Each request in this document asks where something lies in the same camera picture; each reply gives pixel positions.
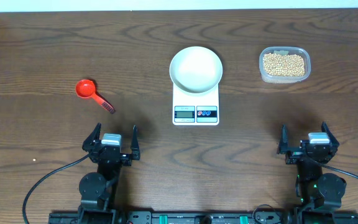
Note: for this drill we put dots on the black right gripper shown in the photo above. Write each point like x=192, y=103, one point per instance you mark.
x=283, y=148

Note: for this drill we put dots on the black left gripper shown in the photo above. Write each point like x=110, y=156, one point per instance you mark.
x=87, y=146

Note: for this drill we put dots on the red plastic measuring scoop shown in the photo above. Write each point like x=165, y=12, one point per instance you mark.
x=87, y=89

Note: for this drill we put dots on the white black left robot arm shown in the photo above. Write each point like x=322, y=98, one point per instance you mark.
x=98, y=189

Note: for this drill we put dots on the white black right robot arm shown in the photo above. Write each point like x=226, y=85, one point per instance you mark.
x=321, y=194

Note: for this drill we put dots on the white digital kitchen scale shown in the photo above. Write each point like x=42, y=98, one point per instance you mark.
x=191, y=109

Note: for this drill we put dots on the white round bowl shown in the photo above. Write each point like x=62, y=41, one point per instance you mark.
x=196, y=69

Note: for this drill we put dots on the pile of soybeans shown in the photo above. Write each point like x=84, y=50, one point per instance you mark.
x=283, y=65

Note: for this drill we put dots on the clear plastic food container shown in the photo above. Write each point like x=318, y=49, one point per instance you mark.
x=285, y=51

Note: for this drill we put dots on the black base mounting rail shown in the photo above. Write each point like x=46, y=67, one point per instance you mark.
x=167, y=218

